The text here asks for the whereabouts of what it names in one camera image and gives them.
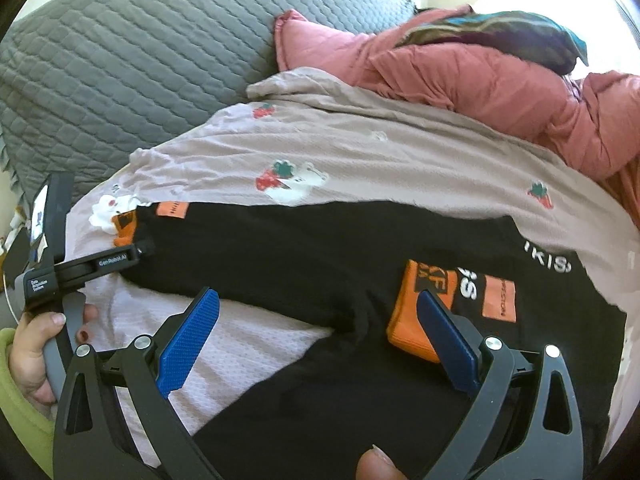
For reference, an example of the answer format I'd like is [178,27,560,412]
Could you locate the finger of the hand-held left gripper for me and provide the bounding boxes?
[124,239,156,263]

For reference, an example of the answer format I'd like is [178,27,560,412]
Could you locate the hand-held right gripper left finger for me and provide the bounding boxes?
[52,286,222,480]

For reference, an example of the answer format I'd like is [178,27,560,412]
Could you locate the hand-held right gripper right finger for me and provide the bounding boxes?
[414,289,584,480]

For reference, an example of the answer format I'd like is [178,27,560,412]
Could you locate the black pants with orange patches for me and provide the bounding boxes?
[112,200,629,480]

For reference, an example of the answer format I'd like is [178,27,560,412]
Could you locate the person's left forearm green sleeve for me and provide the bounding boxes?
[0,327,57,465]

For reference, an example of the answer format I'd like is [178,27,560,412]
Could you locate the person's left hand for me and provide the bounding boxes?
[0,304,100,407]

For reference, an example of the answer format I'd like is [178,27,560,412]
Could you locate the person's right hand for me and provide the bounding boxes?
[356,447,412,480]

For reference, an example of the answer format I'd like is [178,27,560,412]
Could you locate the mauve strawberry printed blanket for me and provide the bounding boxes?
[65,67,640,472]

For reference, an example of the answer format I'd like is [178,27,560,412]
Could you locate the grey quilted cover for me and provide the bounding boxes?
[0,0,420,202]

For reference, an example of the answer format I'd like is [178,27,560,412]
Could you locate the pink quilt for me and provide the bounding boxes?
[273,6,640,222]

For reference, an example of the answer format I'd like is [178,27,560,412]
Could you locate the white cable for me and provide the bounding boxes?
[1,271,23,322]

